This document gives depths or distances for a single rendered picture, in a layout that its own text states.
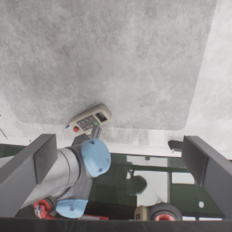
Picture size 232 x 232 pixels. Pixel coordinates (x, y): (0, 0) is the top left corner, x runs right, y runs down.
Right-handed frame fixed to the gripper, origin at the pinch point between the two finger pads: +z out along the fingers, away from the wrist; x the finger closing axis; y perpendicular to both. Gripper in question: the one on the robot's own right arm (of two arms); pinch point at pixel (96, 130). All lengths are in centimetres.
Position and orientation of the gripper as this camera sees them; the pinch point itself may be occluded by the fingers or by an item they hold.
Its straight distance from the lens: 66.8
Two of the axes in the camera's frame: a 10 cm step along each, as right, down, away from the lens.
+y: 8.3, -3.6, -4.3
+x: -5.4, -7.0, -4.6
